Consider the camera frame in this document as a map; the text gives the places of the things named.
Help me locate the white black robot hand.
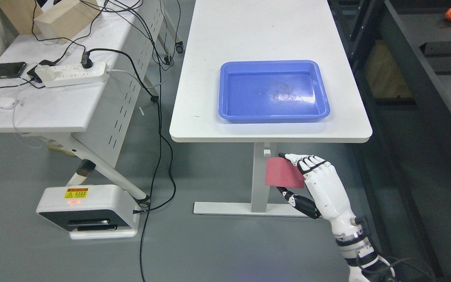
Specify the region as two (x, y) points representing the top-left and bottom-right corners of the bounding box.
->
(278, 152), (361, 241)

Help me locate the pink block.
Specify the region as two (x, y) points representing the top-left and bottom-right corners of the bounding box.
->
(265, 157), (305, 189)

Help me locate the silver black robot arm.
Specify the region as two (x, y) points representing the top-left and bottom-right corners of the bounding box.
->
(336, 219), (397, 282)

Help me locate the blue plastic tray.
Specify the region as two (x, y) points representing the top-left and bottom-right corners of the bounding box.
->
(218, 60), (330, 123)

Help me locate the black right metal shelf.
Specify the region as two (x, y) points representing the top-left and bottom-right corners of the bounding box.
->
(328, 0), (451, 282)

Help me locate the white floor device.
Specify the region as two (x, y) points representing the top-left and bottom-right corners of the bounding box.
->
(36, 184), (140, 240)

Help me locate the white folding side table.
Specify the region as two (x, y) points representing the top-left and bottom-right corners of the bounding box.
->
(0, 0), (164, 203)

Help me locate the white power strip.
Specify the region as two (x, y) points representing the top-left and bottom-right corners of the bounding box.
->
(35, 62), (108, 88)

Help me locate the wooden box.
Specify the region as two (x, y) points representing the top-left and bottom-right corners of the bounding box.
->
(34, 0), (99, 43)

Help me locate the white earbuds case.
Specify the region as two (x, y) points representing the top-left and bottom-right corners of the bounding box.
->
(0, 98), (18, 110)

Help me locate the black smartphone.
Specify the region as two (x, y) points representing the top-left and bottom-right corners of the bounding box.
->
(0, 62), (27, 79)

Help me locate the cardboard box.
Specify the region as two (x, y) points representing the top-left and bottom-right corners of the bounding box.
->
(0, 0), (43, 34)

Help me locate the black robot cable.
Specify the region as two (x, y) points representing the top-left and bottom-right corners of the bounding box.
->
(353, 215), (437, 282)

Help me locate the black power cable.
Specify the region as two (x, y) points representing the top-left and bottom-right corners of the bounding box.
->
(81, 48), (177, 282)

